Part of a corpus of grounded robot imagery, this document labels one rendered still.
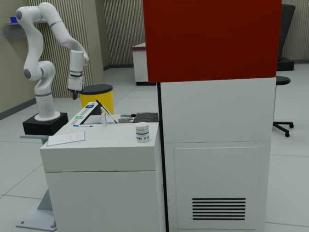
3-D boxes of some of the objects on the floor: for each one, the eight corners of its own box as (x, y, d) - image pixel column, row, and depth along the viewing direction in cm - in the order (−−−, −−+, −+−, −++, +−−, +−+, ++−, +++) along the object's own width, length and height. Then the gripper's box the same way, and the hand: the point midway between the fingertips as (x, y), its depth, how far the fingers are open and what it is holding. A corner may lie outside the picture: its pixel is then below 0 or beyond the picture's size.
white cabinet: (168, 194, 268) (164, 113, 242) (163, 285, 178) (156, 171, 151) (103, 194, 275) (92, 115, 248) (65, 282, 184) (42, 172, 158)
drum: (122, 131, 426) (117, 84, 402) (111, 144, 383) (105, 92, 359) (94, 130, 437) (87, 84, 412) (80, 143, 394) (71, 92, 370)
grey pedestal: (15, 227, 239) (-9, 137, 212) (46, 196, 279) (28, 118, 252) (69, 234, 226) (50, 140, 199) (93, 200, 266) (80, 119, 239)
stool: (290, 122, 419) (295, 73, 395) (298, 138, 366) (305, 83, 342) (247, 120, 435) (249, 73, 411) (248, 136, 382) (251, 83, 358)
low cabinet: (221, 66, 897) (222, 34, 865) (220, 85, 656) (220, 43, 624) (158, 67, 947) (156, 37, 915) (134, 86, 706) (131, 47, 675)
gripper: (63, 72, 185) (62, 99, 191) (85, 76, 185) (83, 102, 191) (67, 70, 192) (66, 95, 198) (88, 73, 192) (87, 99, 198)
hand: (74, 96), depth 194 cm, fingers closed
